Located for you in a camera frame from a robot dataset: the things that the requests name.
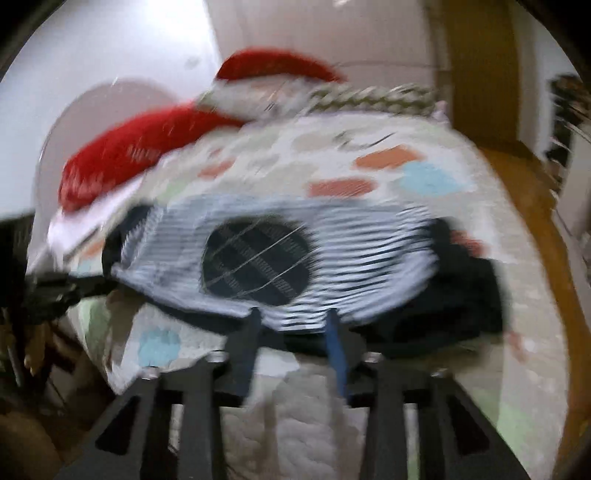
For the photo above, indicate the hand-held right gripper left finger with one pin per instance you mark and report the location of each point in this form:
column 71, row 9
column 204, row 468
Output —
column 246, row 355

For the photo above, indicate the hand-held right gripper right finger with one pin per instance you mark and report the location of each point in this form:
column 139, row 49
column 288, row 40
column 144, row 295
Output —
column 336, row 355

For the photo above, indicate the wooden door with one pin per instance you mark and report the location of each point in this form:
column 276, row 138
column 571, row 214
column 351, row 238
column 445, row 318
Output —
column 482, row 69

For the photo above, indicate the patchwork printed quilt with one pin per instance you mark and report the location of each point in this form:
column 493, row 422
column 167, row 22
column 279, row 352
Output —
column 286, row 152

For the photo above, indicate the dark furniture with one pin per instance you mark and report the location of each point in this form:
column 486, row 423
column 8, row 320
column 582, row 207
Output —
column 568, row 124

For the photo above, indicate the blue white striped shirt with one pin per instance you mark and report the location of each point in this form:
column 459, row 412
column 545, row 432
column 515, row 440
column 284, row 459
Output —
column 369, row 258

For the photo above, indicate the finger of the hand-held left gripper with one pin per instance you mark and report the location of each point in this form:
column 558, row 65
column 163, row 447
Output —
column 94, row 285

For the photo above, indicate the white cloth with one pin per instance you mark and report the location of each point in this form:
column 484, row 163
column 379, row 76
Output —
column 87, row 217

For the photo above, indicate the small red pillow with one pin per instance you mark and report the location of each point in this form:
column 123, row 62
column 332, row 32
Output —
column 277, row 62

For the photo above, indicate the large red pillow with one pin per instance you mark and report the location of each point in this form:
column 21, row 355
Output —
column 138, row 147

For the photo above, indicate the zigzag patterned blanket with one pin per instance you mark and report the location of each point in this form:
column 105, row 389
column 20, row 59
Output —
column 369, row 98

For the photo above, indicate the dark cloth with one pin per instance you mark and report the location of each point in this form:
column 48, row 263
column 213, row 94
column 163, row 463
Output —
column 461, row 300

